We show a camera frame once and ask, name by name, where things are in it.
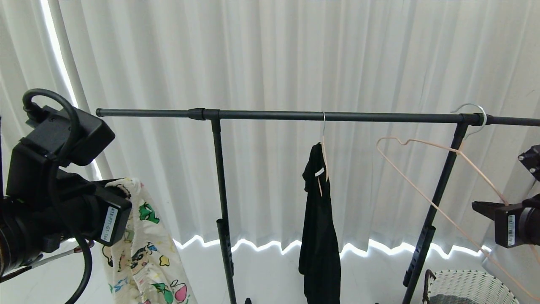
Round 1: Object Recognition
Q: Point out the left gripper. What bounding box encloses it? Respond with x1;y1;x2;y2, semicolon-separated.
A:
0;171;132;275

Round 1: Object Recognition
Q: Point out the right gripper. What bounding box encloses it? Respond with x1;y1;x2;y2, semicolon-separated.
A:
494;198;540;249

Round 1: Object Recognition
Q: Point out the pink clothes hanger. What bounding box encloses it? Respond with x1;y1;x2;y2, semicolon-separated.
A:
318;112;330;197
376;103;540;301

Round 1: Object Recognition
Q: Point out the cream printed garment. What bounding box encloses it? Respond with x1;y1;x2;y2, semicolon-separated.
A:
101;177;199;304

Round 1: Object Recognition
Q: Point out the black t-shirt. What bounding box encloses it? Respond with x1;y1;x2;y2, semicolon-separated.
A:
299;143;341;304

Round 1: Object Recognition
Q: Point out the white laundry basket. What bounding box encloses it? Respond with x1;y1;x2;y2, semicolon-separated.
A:
423;269;520;304

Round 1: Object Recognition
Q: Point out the black clothes rack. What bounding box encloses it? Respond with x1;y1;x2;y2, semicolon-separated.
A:
95;108;540;304

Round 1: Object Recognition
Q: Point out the white curtain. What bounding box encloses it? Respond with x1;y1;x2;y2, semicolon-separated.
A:
0;0;540;256

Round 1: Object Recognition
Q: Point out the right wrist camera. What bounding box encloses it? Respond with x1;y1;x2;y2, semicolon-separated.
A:
518;145;540;182

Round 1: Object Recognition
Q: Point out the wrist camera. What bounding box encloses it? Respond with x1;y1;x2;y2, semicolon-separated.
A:
6;106;116;201
518;145;540;182

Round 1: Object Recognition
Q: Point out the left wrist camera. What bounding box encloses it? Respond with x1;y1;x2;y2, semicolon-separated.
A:
6;106;116;201

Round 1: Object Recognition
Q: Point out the black cable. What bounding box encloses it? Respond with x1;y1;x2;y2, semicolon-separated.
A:
22;88;93;304

